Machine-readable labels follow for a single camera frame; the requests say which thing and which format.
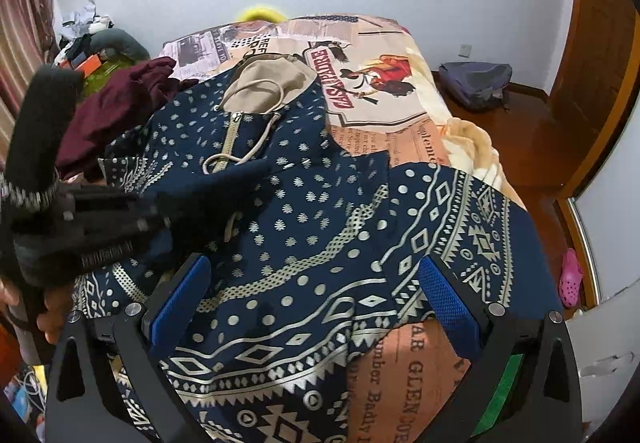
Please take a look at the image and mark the navy patterned hooded garment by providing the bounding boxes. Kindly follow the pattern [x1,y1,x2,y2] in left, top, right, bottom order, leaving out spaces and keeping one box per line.
[74,55,559,442]

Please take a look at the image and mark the person's left hand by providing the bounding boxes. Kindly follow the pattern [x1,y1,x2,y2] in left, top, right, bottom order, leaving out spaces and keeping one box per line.
[0,278,74,345]

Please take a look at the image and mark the red green beige blanket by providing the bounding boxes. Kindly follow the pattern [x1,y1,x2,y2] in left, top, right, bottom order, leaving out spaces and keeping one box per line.
[472,354,523,437]

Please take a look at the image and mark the printed newspaper bedspread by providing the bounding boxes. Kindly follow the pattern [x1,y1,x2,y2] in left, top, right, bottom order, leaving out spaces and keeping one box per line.
[163,15,526,442]

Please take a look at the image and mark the pink croc shoe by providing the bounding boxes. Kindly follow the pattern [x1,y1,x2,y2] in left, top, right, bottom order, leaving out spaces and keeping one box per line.
[558,248,584,309]

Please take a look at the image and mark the maroon garment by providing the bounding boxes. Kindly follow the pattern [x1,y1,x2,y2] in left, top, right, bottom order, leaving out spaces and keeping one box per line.
[55,57,198,180]

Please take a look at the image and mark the green patterned cloth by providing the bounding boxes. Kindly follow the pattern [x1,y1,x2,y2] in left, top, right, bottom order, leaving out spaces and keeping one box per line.
[82,56,134,98]

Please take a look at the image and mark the orange box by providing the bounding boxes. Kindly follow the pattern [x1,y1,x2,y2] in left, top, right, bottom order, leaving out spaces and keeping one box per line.
[60,54,102,78]

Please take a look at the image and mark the striped curtain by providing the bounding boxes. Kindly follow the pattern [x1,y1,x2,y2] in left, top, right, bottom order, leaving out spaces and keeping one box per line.
[1,0,56,160]

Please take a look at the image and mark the yellow plush toy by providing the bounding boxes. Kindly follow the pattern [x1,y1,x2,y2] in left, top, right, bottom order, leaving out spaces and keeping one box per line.
[236,5,288,24]

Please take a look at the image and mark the dark grey backpack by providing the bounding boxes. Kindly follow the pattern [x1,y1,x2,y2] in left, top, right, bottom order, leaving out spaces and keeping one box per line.
[438,62,513,111]

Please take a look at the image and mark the brown wooden door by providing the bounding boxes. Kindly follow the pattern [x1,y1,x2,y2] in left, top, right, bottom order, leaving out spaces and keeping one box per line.
[550,0,639,199]

